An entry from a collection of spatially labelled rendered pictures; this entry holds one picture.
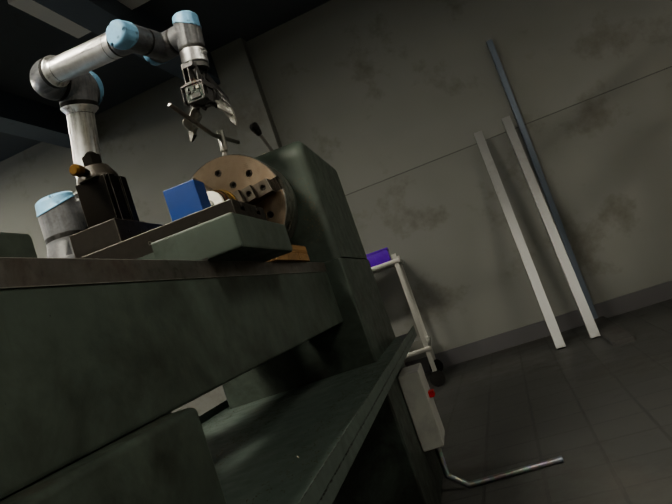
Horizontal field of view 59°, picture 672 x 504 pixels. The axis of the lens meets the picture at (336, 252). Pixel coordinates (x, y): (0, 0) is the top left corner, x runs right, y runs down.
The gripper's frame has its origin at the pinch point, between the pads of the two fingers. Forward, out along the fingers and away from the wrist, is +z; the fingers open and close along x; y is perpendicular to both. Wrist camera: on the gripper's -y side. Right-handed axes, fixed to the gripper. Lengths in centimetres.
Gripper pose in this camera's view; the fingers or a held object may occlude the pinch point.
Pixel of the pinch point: (215, 135)
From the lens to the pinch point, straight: 176.5
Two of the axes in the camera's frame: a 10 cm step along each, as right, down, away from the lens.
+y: -3.4, 0.2, -9.4
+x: 9.1, -2.4, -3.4
